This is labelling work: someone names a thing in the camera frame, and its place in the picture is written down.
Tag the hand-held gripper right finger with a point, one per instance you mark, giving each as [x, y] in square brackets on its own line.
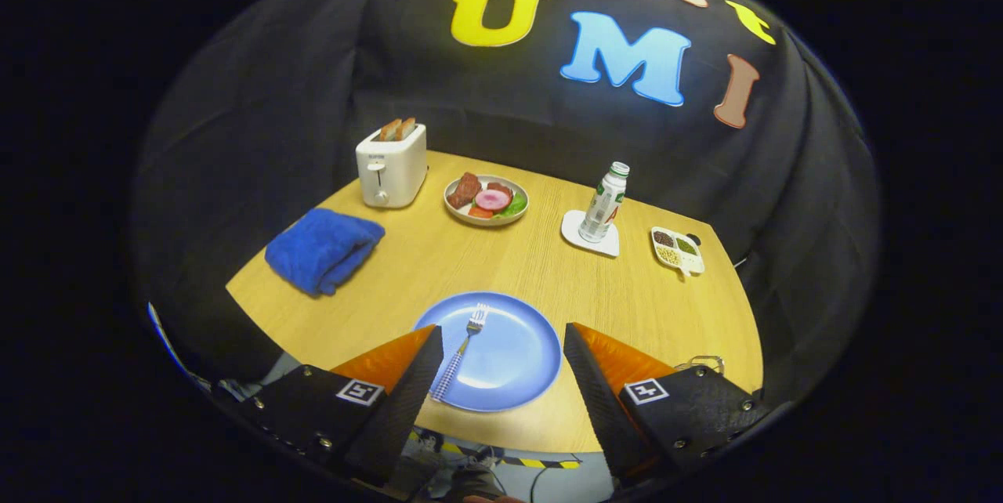
[599, 401]

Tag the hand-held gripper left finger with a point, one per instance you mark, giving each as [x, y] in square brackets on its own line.
[407, 401]

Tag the person's legs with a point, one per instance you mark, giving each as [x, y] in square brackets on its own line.
[470, 468]

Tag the blue round plate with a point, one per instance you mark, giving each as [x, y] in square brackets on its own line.
[509, 362]

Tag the white divided bean dish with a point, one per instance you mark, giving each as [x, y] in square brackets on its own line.
[689, 262]

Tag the white coaster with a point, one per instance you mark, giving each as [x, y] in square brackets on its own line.
[572, 233]

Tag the blue folded towel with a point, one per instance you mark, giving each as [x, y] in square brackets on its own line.
[321, 248]

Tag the white drink bottle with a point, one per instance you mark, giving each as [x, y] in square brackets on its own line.
[603, 209]

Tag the beige food plate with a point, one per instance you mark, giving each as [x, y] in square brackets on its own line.
[486, 219]

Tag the green lettuce leaf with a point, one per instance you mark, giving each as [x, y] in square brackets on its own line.
[515, 207]

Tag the pink ham slice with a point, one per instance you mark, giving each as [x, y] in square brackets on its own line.
[493, 200]

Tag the brown meat slice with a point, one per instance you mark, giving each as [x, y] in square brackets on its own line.
[465, 189]

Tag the white toaster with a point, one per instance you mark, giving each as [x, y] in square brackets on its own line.
[400, 170]

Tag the brown toast slice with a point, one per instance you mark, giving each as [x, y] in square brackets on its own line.
[389, 130]
[407, 128]

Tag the black backdrop cloth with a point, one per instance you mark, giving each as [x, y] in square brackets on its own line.
[274, 111]

